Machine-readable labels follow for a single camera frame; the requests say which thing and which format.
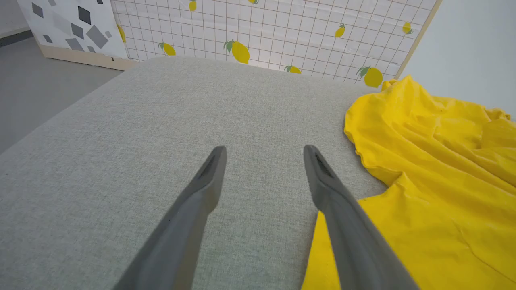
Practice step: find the grey diamond print partition panel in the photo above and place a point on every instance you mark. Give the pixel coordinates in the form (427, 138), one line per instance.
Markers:
(68, 28)

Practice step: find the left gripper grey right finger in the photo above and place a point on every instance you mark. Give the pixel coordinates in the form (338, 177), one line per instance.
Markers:
(354, 241)

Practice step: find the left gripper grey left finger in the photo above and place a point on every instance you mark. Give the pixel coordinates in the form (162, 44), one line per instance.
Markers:
(177, 241)

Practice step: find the grey fabric sofa cushion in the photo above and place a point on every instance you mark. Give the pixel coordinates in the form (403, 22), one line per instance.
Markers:
(161, 121)

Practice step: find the white rolling partition board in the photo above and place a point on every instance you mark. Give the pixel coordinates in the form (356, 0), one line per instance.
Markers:
(475, 48)

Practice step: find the lemon tile print partition panel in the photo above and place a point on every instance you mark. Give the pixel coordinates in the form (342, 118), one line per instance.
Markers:
(282, 28)

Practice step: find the yellow cartoon print t-shirt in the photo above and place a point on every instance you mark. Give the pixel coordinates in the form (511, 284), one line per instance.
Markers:
(443, 169)

